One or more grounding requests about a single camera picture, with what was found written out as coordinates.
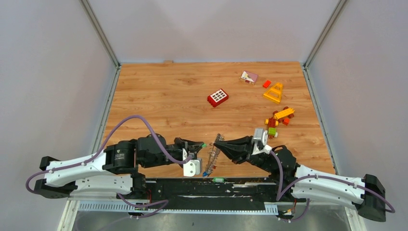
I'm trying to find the small red toy brick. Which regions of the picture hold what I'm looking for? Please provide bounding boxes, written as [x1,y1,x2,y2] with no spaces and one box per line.
[262,80,271,89]

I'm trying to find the large grey toothed keyring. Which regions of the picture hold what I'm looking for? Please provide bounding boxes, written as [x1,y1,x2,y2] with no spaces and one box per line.
[203,133,224,177]

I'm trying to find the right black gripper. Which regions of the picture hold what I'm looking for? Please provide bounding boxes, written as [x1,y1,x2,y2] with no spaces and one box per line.
[214,135,274,174]

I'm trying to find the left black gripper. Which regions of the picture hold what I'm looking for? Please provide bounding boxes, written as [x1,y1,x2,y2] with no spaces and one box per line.
[142,138,204,169]

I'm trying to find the pink roof toy house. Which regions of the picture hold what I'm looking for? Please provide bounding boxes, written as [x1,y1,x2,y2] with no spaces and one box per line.
[239,71,258,85]

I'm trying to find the small green bubble level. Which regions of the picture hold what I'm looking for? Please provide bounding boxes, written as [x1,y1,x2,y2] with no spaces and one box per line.
[212,178,225,183]

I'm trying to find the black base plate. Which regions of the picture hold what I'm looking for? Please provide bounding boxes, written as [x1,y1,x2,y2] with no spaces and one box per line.
[127,177,319,212]

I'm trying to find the yellow orange toy car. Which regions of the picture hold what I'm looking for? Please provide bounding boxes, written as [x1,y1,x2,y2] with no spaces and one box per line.
[272,106,295,123]

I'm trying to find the red green toy vehicle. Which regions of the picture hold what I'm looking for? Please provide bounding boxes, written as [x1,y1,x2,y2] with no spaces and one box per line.
[264,117,279,139]

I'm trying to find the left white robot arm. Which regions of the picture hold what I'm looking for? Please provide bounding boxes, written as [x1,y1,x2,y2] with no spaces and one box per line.
[33,135,204,199]

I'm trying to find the yellow triangular toy frame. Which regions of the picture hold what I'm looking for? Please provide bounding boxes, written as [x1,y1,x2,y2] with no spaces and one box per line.
[263,83,283,104]

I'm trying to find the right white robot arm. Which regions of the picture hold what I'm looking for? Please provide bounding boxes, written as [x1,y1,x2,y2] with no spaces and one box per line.
[214,136,393,222]

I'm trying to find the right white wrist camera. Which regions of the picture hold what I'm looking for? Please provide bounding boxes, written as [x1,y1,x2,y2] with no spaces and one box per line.
[251,128,272,155]

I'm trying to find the grey slotted cable duct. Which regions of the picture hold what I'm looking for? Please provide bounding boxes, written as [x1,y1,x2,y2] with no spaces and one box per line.
[78,201,279,215]

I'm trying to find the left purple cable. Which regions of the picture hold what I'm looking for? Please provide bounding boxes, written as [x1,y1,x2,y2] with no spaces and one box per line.
[25,115,195,194]

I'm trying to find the red window toy brick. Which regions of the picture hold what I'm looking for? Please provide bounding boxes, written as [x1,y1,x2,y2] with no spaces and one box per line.
[207,89,229,108]

